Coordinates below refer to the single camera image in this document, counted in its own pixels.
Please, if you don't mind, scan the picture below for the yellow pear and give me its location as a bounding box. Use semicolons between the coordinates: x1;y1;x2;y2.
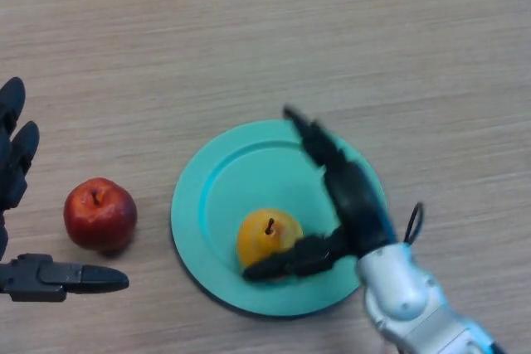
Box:
236;207;304;280

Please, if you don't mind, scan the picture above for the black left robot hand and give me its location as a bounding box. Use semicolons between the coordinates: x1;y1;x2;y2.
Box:
0;76;129;303

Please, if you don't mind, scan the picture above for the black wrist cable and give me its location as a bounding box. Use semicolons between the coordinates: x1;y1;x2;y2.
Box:
402;202;425;245

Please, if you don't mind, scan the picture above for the red apple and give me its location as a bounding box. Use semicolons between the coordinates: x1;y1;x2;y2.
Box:
63;177;139;252

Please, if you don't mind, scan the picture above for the green round plate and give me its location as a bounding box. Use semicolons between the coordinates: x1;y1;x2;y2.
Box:
170;119;387;318

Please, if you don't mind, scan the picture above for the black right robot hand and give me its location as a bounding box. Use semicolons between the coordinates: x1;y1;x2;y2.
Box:
242;105;402;283

